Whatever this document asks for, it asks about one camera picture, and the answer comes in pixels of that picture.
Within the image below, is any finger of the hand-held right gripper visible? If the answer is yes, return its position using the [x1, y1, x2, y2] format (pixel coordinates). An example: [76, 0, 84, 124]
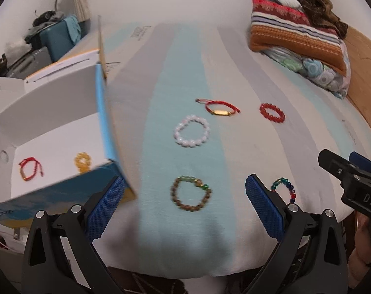
[318, 149, 362, 181]
[349, 151, 371, 176]

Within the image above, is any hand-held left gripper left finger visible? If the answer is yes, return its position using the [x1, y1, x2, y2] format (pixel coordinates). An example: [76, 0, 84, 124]
[22, 176, 126, 294]

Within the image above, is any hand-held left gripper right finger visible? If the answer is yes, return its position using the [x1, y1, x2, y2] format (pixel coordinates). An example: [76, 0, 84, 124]
[245, 174, 348, 294]

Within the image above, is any multicolour glass bead bracelet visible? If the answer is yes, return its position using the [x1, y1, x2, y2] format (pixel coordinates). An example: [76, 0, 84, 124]
[271, 177, 297, 204]

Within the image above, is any brown green bead bracelet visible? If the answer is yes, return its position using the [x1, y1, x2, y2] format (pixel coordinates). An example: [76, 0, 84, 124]
[170, 176, 212, 212]

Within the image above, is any red bead bracelet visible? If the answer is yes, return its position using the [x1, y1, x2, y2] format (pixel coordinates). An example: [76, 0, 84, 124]
[260, 102, 286, 124]

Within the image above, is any red cord bracelet gold tube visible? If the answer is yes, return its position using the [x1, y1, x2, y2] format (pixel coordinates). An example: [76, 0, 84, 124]
[195, 98, 241, 117]

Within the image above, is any white bead bracelet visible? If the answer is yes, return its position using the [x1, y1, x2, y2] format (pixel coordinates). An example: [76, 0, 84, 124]
[173, 115, 210, 149]

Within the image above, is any white cardboard box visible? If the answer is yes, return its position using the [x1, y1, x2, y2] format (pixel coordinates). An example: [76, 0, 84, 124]
[0, 15, 137, 230]

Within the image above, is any person's right hand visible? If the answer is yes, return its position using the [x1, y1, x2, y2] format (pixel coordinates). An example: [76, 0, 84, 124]
[348, 212, 371, 288]

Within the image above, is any floral patterned pillow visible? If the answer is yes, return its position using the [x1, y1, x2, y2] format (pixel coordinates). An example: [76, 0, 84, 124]
[262, 41, 351, 100]

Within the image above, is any wooden headboard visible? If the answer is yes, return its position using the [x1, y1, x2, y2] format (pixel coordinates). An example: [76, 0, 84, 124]
[342, 24, 371, 147]

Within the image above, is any striped knitted pillow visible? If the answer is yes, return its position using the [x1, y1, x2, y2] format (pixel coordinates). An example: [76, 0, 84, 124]
[250, 0, 348, 77]

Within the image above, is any brown fur garment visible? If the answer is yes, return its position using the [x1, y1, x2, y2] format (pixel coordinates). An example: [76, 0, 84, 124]
[285, 0, 348, 39]

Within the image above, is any striped bed sheet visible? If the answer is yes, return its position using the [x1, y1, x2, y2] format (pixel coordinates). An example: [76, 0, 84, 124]
[106, 21, 371, 279]

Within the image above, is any grey suitcase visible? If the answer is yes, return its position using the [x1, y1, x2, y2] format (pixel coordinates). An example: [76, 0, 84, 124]
[0, 47, 53, 78]

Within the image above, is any blue suitcase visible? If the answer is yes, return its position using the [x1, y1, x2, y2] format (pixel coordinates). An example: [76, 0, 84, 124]
[40, 15, 82, 63]

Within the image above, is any teal cloth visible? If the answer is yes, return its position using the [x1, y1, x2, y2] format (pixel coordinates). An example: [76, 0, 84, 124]
[63, 15, 82, 42]

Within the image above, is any dark clothes pile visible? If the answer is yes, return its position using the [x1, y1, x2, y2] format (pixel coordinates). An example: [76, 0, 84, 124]
[25, 11, 65, 43]

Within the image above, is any yellow bead bracelet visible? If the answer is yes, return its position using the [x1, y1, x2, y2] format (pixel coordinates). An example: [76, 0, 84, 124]
[74, 152, 91, 173]

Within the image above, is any red cord bracelet small charm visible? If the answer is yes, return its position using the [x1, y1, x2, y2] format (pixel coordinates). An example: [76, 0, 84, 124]
[19, 158, 44, 182]

